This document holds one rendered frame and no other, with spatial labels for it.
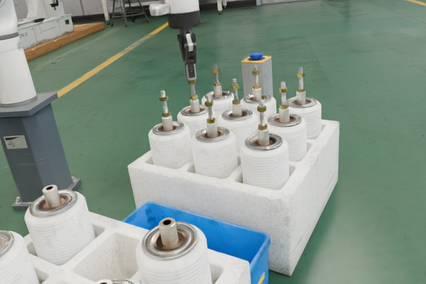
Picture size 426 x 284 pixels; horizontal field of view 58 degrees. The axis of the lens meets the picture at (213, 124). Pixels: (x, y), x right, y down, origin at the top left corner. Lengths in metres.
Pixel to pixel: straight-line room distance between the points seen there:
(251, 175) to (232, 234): 0.12
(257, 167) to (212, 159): 0.10
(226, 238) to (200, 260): 0.27
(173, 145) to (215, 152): 0.11
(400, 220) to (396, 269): 0.16
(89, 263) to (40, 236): 0.09
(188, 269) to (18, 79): 0.74
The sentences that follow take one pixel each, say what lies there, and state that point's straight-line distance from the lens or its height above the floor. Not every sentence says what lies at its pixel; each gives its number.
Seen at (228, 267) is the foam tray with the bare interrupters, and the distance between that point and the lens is 0.59.
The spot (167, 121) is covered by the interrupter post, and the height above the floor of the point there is 0.27.
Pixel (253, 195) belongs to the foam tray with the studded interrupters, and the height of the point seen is 0.18.
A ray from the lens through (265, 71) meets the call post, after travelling 1.16.
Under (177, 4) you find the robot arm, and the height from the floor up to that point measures 0.51.
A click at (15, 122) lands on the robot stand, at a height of 0.26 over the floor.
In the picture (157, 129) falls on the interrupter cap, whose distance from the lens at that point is 0.88.
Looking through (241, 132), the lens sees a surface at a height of 0.23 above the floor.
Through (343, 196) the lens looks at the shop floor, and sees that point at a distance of 1.06.
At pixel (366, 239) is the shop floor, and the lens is 0.93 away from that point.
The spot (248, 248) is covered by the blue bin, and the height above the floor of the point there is 0.08.
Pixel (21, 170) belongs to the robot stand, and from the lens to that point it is 1.17.
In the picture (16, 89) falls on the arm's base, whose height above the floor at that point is 0.34.
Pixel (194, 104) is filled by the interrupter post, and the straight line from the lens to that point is 0.95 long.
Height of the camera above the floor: 0.58
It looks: 22 degrees down
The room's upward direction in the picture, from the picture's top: 6 degrees counter-clockwise
